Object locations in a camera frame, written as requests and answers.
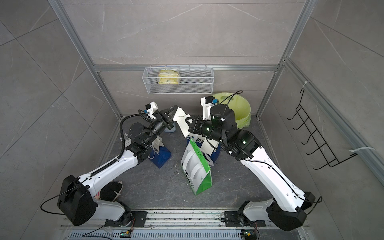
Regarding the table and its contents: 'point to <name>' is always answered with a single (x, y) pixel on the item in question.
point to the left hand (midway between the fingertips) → (177, 105)
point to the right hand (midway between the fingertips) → (186, 120)
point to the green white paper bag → (196, 168)
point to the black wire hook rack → (324, 150)
